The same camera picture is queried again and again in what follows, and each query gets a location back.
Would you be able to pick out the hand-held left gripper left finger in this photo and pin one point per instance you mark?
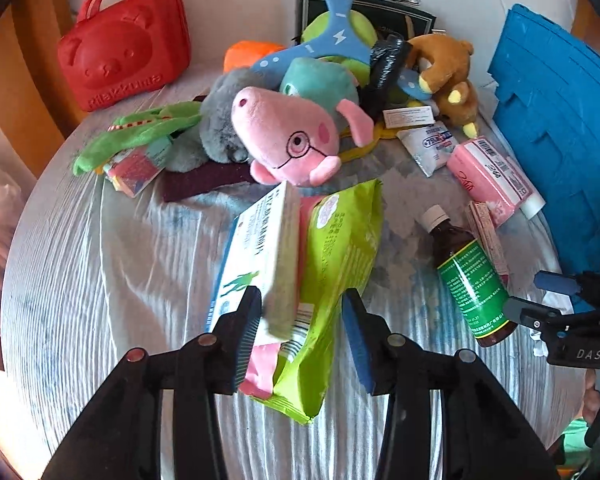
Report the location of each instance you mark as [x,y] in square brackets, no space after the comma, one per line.
[247,332]

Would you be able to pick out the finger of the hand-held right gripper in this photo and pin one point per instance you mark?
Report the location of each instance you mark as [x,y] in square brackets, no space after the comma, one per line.
[557,282]
[530,315]

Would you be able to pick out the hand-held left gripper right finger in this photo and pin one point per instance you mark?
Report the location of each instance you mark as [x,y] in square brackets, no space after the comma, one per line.
[360,342]

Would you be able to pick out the white medicine box green figure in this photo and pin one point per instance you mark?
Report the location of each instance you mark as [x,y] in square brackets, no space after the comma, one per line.
[260,250]

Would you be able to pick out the green wipes pack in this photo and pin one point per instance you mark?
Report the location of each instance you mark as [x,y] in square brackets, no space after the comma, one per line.
[340,260]

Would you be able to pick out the blue plastic crate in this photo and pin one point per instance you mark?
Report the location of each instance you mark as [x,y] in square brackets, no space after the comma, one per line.
[555,135]

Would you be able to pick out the person's right hand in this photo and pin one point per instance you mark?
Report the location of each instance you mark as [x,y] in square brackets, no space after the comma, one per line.
[592,397]

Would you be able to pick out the pink flat packet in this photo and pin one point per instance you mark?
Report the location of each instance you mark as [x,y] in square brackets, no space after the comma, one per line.
[257,380]

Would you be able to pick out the brown bottle green label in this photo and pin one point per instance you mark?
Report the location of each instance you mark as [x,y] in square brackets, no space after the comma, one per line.
[472,285]

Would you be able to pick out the white tube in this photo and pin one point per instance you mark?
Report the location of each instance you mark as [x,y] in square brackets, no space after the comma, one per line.
[532,206]

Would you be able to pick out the narrow pink box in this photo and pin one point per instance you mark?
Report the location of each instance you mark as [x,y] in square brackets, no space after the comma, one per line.
[487,240]

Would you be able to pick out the dark maroon cloth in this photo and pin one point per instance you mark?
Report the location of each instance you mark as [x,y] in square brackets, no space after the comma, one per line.
[200,182]

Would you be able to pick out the white sachet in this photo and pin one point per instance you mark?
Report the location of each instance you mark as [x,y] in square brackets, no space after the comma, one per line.
[427,147]

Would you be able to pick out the colourful small packet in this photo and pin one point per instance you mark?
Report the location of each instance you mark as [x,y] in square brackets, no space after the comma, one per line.
[135,170]

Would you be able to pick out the pig plush with glasses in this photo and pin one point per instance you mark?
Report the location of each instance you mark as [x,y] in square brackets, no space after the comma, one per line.
[280,125]

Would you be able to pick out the grey plush toy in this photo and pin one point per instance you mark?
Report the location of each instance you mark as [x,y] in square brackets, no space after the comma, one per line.
[215,120]

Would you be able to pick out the white label card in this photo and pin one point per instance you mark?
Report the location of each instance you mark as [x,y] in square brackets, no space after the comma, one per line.
[407,116]

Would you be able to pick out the green frog plush cloth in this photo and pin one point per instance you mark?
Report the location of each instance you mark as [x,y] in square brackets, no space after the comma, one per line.
[140,130]

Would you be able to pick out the brown bear plush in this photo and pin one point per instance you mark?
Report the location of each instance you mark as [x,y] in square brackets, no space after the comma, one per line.
[445,75]

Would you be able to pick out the blue yellow plush toy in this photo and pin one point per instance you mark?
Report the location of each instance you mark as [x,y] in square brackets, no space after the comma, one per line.
[414,85]

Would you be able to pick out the black plastic bag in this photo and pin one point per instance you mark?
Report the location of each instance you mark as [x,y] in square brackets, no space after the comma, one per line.
[385,75]

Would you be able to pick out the orange plush toy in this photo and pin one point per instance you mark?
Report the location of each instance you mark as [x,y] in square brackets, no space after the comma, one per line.
[245,52]

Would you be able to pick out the black box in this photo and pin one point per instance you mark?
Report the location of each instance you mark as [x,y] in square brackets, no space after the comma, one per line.
[410,22]

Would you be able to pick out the blue toy plane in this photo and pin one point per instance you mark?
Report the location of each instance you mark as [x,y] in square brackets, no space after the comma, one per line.
[330,45]

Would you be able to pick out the red bear suitcase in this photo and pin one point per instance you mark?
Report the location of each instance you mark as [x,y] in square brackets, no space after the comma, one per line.
[125,55]

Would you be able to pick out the green plush ball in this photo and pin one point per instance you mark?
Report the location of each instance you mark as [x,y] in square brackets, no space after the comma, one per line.
[362,27]

